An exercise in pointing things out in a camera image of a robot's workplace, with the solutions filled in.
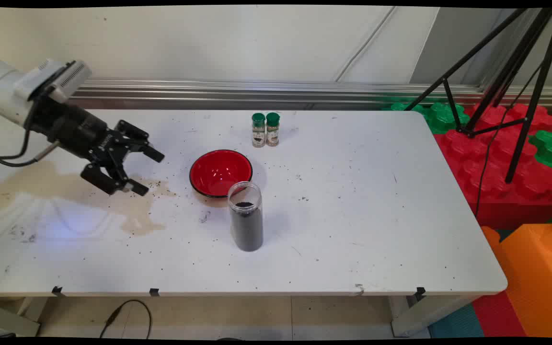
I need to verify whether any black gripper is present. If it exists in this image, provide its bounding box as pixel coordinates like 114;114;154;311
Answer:
23;93;165;196

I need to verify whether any aluminium rail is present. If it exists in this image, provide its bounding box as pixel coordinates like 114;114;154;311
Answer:
68;79;552;111

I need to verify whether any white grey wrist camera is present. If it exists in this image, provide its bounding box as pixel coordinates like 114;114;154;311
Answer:
15;58;92;104

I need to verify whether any white table leg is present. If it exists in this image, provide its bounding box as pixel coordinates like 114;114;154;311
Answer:
391;295;478;337
0;296;49;337

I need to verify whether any red floor mat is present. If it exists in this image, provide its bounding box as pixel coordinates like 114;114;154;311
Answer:
471;290;528;338

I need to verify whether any red bowl with black rim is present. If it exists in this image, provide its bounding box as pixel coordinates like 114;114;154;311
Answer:
189;149;253;198

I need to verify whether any black tripod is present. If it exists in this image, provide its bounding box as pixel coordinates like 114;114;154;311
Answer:
403;7;552;184

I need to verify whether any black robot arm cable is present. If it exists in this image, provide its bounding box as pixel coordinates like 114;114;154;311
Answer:
0;129;61;167

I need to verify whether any black floor cable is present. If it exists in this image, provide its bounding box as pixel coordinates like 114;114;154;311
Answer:
100;299;154;339

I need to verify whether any green capped spice bottle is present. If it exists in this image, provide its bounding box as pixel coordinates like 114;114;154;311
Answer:
265;112;281;147
251;113;266;148

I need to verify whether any clear jar with black grains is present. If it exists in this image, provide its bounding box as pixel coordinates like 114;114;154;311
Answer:
228;181;264;252

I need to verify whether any teal floor mat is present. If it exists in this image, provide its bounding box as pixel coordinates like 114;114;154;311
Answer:
428;303;485;338

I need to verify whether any grey wall cable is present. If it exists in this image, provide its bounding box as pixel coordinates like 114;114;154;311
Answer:
333;6;396;82

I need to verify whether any orange foam block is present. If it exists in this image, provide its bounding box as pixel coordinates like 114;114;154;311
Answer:
481;221;552;338

